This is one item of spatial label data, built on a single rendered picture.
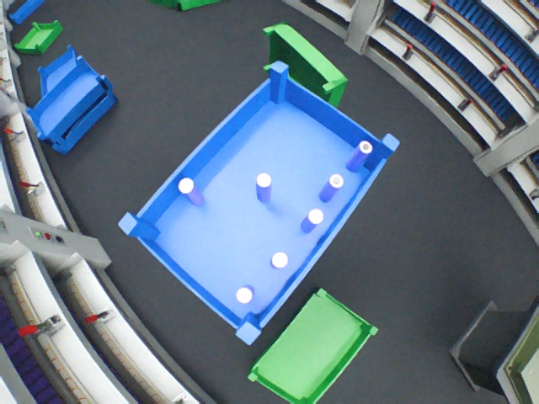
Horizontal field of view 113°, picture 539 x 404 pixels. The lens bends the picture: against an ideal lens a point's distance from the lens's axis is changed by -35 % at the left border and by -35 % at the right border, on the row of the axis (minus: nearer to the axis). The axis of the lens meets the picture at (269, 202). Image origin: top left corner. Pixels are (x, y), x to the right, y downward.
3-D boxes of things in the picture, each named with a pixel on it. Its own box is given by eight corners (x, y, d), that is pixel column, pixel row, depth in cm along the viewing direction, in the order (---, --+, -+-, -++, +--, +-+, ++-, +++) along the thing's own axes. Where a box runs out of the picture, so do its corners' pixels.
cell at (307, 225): (306, 216, 37) (314, 204, 30) (317, 225, 36) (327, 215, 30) (297, 226, 36) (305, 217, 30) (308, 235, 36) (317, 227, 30)
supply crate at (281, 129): (274, 92, 42) (277, 58, 35) (378, 165, 39) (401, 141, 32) (143, 234, 36) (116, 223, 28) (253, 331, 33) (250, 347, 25)
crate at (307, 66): (280, 62, 93) (262, 70, 92) (284, 20, 74) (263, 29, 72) (333, 117, 87) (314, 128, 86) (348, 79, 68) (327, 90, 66)
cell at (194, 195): (196, 184, 31) (207, 199, 37) (185, 175, 31) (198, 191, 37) (186, 196, 30) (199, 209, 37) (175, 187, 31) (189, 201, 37)
